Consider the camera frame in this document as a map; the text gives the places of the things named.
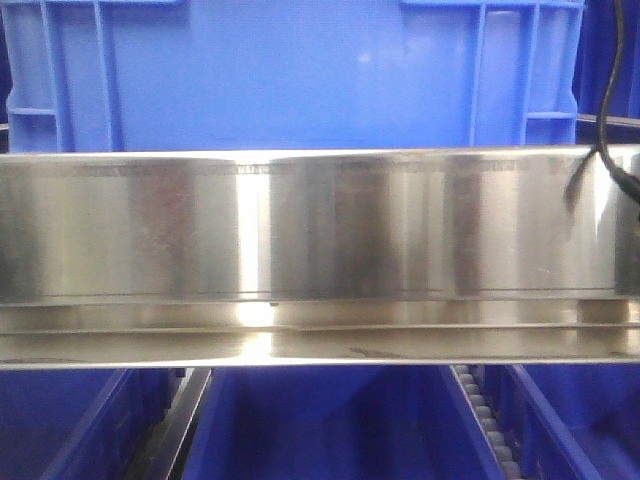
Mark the light blue plastic bin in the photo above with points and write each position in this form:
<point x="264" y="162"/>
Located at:
<point x="213" y="75"/>

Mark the lower middle blue bin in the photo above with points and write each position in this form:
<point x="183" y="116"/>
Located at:
<point x="339" y="422"/>

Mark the lower right roller track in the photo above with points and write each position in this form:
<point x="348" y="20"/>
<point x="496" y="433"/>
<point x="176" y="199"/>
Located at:
<point x="487" y="421"/>

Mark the lower right blue bin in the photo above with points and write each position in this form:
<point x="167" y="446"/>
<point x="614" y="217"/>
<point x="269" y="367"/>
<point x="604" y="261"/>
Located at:
<point x="567" y="421"/>

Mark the lower left blue bin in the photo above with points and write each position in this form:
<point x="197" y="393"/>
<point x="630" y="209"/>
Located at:
<point x="79" y="424"/>

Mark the upper right dark blue bin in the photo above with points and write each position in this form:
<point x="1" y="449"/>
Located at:
<point x="595" y="54"/>

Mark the stainless steel shelf front rail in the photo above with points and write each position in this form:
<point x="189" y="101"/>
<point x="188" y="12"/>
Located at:
<point x="486" y="255"/>

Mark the lower left metal divider rail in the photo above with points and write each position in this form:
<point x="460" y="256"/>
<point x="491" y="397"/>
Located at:
<point x="164" y="450"/>

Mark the metal divider rail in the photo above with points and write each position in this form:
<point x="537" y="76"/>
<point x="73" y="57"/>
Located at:
<point x="164" y="450"/>
<point x="4" y="138"/>
<point x="587" y="125"/>

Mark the upper right metal divider rail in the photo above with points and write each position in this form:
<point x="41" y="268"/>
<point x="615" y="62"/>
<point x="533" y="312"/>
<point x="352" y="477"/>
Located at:
<point x="587" y="125"/>

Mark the upper left metal divider rail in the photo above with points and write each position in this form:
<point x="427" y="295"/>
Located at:
<point x="4" y="138"/>

